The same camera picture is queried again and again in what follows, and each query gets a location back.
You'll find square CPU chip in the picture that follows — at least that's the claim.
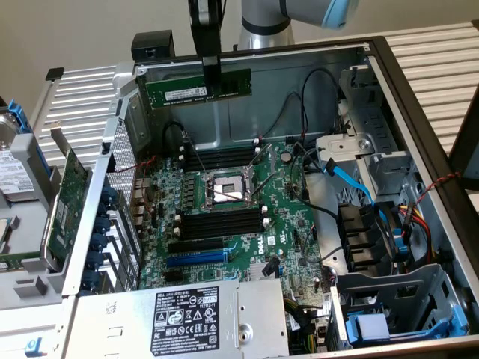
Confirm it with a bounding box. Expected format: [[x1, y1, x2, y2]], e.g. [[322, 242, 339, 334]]
[[0, 215, 19, 255]]

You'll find thick black curved wire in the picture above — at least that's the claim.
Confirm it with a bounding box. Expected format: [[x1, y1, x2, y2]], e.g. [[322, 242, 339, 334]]
[[290, 141, 340, 221]]

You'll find black wire over metal plate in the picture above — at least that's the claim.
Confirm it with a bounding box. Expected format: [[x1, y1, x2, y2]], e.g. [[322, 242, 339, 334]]
[[302, 245, 342, 263]]

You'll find green RAM stick white label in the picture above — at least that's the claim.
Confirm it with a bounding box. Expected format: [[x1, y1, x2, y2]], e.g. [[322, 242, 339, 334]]
[[144, 68, 252, 110]]

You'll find tall looped black wire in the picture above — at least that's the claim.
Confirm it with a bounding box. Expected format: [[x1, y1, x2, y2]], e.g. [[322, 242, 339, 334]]
[[300, 68, 342, 138]]

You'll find silver socket cover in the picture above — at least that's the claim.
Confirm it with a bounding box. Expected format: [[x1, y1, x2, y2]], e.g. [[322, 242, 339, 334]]
[[249, 143, 278, 177]]

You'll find dark flat panel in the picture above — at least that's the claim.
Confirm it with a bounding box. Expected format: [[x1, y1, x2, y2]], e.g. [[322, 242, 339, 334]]
[[447, 84, 479, 191]]

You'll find red black twisted wire long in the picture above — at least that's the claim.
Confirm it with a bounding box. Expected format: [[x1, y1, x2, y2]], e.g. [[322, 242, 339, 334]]
[[411, 171, 463, 210]]

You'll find green Dell motherboard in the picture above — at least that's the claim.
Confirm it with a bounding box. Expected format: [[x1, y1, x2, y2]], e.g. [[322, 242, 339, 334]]
[[129, 140, 338, 296]]

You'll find silver CPU socket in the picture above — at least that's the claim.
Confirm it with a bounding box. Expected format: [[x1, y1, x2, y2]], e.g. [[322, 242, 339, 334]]
[[200, 164, 261, 212]]

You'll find yellow black wire bundle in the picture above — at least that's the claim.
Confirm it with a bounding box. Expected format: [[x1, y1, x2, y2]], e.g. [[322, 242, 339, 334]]
[[283, 295, 330, 356]]

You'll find long black expansion slot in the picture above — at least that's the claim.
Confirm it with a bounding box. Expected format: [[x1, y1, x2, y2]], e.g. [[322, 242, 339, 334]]
[[167, 238, 225, 254]]

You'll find thin metal locking lever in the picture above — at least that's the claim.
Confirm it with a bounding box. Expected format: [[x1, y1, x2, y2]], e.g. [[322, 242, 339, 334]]
[[251, 174, 278, 197], [186, 138, 240, 201]]

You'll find silver hard disk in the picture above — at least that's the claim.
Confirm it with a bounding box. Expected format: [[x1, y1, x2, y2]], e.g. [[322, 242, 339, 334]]
[[0, 114, 42, 195]]

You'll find silver power supply with label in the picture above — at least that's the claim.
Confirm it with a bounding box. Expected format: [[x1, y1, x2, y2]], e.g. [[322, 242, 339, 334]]
[[61, 278, 291, 359]]

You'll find black RAM slot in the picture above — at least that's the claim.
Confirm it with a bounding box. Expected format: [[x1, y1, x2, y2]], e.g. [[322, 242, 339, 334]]
[[174, 217, 269, 234], [181, 155, 259, 166], [180, 149, 260, 161], [175, 204, 267, 221], [182, 159, 258, 172], [175, 211, 269, 227], [174, 223, 271, 241], [180, 144, 260, 155]]

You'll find large black clamp block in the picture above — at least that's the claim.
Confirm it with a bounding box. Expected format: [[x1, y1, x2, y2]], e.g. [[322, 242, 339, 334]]
[[130, 30, 176, 64]]

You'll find thin black wire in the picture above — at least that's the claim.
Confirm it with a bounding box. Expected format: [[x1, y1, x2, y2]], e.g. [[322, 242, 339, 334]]
[[261, 91, 310, 140]]

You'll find red black twisted wire short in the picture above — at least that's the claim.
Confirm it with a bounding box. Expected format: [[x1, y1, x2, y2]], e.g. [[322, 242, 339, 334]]
[[114, 156, 156, 174]]

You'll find blue SATA wire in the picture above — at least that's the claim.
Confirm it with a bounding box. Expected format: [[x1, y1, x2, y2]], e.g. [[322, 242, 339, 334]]
[[324, 156, 397, 240]]

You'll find blue plastic latch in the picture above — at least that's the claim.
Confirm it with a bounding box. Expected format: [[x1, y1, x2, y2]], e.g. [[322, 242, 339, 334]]
[[24, 336, 44, 358]]

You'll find blue card retainer clip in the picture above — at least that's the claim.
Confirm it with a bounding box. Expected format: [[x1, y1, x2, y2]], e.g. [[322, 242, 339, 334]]
[[86, 251, 106, 271], [89, 233, 109, 254], [100, 185, 119, 206], [92, 216, 112, 236], [81, 269, 102, 292]]

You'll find silver corner bracket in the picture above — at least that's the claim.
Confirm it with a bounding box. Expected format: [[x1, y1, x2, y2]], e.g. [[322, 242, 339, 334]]
[[110, 61, 138, 113]]

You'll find black fan shroud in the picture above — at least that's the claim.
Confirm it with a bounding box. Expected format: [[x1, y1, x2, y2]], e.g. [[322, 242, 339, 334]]
[[336, 201, 397, 274]]

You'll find green graphics card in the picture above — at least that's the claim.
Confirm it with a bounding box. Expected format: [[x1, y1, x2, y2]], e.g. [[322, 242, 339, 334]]
[[39, 129, 93, 272]]

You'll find black wire with white plug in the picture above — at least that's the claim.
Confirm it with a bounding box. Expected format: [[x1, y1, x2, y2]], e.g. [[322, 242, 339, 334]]
[[162, 121, 188, 150]]

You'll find red yellow power wire bundle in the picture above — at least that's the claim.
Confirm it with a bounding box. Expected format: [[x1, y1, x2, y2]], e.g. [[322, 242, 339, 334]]
[[398, 203, 439, 259]]

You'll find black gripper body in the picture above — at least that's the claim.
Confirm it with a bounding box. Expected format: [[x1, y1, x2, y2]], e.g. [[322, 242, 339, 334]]
[[188, 0, 228, 27]]

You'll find silver optical drive cage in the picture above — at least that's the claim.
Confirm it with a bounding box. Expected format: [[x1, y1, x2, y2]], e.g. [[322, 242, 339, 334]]
[[315, 65, 424, 199]]

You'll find blue expansion slot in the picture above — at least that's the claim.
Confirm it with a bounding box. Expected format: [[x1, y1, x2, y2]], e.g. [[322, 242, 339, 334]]
[[166, 251, 228, 268]]

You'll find silver metal disk bay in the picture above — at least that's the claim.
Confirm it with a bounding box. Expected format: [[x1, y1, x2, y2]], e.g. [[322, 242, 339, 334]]
[[331, 263, 469, 351]]

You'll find blue disk caddy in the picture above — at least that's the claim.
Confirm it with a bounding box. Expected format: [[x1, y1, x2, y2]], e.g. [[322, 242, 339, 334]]
[[346, 306, 469, 347]]

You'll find blue disk carrier rail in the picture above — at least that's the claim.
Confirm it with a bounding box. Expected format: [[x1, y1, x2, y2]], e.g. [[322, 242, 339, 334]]
[[7, 98, 52, 179]]

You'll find open black silver PC case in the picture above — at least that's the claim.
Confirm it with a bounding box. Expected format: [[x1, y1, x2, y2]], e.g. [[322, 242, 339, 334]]
[[61, 35, 479, 359]]

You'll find small silver chipset heatsink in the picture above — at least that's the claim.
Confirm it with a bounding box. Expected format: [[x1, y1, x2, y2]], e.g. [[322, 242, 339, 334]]
[[246, 261, 282, 281]]

